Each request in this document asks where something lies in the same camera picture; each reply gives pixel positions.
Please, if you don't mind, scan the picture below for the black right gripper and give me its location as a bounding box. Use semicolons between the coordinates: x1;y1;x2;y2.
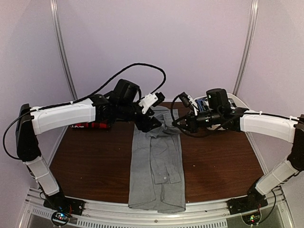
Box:
172;109;221;134

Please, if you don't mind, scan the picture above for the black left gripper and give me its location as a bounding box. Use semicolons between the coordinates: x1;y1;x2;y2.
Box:
117;101;162;133

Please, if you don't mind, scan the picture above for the grey long sleeve shirt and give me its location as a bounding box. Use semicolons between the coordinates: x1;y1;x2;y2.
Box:
128;106;186;214

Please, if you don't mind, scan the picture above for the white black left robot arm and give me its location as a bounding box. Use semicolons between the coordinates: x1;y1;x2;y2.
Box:
16;79;165;211

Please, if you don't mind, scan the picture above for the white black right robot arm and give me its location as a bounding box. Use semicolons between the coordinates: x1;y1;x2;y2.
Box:
179;88;304;210

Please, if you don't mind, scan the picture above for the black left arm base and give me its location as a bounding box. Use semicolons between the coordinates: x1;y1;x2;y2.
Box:
43;195;85;227

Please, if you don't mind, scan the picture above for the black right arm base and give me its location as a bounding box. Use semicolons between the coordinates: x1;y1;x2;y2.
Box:
227;190;268;226

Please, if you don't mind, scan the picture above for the blue plaid shirt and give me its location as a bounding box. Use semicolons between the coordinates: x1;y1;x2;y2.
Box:
195;97;209;112

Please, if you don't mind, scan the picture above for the white laundry basket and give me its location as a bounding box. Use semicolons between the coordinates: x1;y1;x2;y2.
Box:
194;93;249;110

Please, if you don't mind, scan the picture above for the red black plaid shirt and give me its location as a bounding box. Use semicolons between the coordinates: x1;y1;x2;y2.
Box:
70;121;111;129

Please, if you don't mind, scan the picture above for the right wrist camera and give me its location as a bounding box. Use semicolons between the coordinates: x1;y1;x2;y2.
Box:
179;92;199;115

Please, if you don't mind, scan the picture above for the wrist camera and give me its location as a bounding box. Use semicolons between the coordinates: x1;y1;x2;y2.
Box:
138;92;165;114
179;92;199;115

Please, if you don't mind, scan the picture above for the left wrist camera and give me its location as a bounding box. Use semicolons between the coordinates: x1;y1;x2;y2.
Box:
138;92;165;114

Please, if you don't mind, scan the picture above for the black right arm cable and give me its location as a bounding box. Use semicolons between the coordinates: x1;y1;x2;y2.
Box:
171;95;236;138

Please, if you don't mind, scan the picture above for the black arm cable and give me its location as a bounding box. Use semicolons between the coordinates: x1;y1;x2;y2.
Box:
171;95;236;138
2;63;166;160

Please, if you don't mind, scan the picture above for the left aluminium corner post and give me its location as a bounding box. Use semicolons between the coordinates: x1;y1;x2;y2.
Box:
50;0;78;100

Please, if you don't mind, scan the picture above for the aluminium corner post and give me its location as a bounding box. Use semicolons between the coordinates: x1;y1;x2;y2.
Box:
233;0;259;96
50;0;78;100

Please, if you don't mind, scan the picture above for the aluminium front rail frame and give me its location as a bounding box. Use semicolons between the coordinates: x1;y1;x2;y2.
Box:
18;187;296;228

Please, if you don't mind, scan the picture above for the right aluminium corner post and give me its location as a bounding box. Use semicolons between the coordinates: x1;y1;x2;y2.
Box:
233;0;259;96

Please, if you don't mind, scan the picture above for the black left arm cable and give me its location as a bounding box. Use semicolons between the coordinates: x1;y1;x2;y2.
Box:
2;63;166;160

